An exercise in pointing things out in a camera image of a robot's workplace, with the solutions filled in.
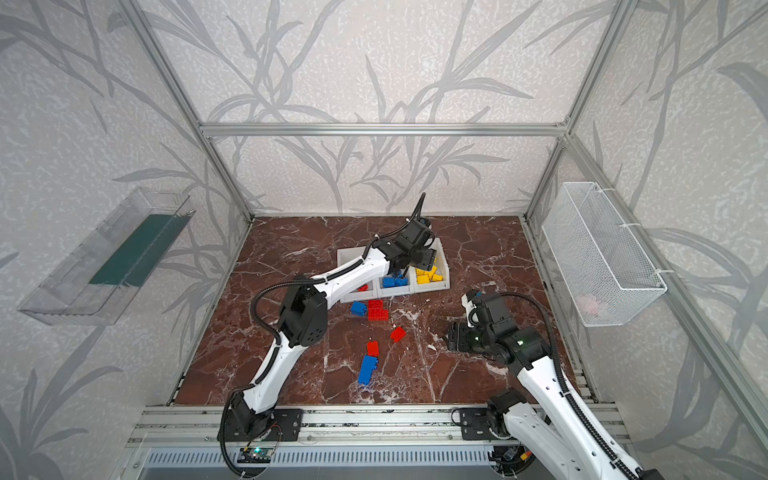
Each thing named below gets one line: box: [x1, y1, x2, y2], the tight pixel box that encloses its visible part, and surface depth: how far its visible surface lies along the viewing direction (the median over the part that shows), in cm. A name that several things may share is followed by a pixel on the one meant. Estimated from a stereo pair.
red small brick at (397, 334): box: [390, 326, 407, 343], surface depth 91 cm
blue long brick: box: [358, 355, 378, 386], surface depth 84 cm
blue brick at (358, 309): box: [350, 301, 367, 317], surface depth 95 cm
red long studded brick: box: [368, 308, 389, 321], surface depth 93 cm
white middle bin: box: [376, 266, 416, 298], surface depth 97 cm
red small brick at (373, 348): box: [366, 340, 381, 357], surface depth 87 cm
